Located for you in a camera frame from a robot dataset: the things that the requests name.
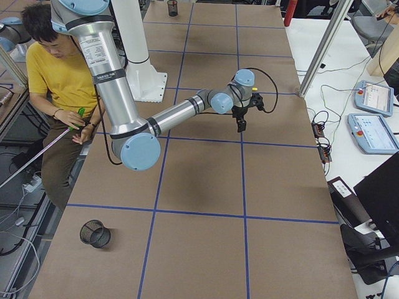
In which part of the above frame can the green grabber stick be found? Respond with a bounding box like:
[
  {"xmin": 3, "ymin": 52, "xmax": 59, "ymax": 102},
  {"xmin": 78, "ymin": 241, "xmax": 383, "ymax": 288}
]
[{"xmin": 0, "ymin": 126, "xmax": 74, "ymax": 188}]

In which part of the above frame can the black monitor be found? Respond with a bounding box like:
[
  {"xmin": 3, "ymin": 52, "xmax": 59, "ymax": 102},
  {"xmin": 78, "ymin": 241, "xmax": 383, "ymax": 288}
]
[{"xmin": 354, "ymin": 153, "xmax": 398, "ymax": 245}]

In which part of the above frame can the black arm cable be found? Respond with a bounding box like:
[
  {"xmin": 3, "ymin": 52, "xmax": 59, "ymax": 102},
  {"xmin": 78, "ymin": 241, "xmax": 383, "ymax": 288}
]
[{"xmin": 244, "ymin": 66, "xmax": 279, "ymax": 113}]

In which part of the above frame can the black power adapter box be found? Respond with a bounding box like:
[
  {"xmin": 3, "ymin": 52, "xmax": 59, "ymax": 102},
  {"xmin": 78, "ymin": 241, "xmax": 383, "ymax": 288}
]
[{"xmin": 327, "ymin": 176, "xmax": 378, "ymax": 231}]

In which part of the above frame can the far teach pendant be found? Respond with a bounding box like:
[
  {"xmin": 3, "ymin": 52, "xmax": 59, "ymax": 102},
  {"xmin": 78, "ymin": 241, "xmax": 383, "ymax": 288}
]
[{"xmin": 353, "ymin": 80, "xmax": 394, "ymax": 117}]

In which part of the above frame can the red fire extinguisher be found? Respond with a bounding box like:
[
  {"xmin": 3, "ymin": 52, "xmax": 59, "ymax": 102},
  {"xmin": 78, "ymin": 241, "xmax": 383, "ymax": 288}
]
[{"xmin": 284, "ymin": 0, "xmax": 297, "ymax": 27}]

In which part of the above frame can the far black mesh cup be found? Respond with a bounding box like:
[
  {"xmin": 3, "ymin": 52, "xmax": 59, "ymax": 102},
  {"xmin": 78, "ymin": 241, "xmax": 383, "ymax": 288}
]
[{"xmin": 167, "ymin": 0, "xmax": 178, "ymax": 17}]

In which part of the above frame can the person in yellow shirt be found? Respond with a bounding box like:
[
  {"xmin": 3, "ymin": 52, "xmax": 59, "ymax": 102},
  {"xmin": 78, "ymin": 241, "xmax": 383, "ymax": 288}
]
[{"xmin": 21, "ymin": 4, "xmax": 104, "ymax": 210}]

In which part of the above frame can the near teach pendant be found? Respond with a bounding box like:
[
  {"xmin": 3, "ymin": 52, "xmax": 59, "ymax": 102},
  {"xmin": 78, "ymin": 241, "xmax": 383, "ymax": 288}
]
[{"xmin": 347, "ymin": 113, "xmax": 398, "ymax": 154}]

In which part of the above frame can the teach pendant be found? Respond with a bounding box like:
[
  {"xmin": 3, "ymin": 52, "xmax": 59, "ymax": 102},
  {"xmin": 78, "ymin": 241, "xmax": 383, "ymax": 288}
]
[
  {"xmin": 353, "ymin": 80, "xmax": 394, "ymax": 117},
  {"xmin": 347, "ymin": 113, "xmax": 398, "ymax": 154}
]

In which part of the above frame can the near black mesh cup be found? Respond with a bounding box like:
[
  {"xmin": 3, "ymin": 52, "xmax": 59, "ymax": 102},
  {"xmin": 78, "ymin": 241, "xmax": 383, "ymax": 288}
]
[{"xmin": 79, "ymin": 219, "xmax": 111, "ymax": 249}]

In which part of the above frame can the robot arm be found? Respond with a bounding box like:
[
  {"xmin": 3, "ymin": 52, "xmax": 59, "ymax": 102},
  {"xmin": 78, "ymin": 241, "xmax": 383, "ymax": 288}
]
[
  {"xmin": 1, "ymin": 17, "xmax": 32, "ymax": 52},
  {"xmin": 51, "ymin": 1, "xmax": 255, "ymax": 171}
]

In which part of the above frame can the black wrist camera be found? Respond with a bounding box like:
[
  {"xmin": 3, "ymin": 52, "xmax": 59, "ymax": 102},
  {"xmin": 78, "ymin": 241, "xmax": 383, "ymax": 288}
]
[{"xmin": 248, "ymin": 93, "xmax": 265, "ymax": 112}]

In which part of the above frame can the black mesh cup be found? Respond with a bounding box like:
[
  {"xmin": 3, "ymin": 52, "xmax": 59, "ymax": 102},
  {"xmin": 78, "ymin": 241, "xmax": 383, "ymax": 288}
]
[
  {"xmin": 79, "ymin": 219, "xmax": 111, "ymax": 249},
  {"xmin": 167, "ymin": 0, "xmax": 178, "ymax": 17}
]

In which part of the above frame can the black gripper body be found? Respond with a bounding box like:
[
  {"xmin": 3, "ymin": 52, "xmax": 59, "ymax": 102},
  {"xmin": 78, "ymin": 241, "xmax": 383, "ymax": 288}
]
[{"xmin": 231, "ymin": 106, "xmax": 249, "ymax": 121}]

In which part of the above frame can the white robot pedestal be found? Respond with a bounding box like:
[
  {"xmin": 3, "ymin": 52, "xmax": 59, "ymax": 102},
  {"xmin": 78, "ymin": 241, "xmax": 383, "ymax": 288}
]
[{"xmin": 111, "ymin": 0, "xmax": 168, "ymax": 102}]

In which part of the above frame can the aluminium frame post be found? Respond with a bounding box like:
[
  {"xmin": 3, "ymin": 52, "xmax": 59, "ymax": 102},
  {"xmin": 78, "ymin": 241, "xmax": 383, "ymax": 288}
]
[{"xmin": 297, "ymin": 0, "xmax": 352, "ymax": 98}]

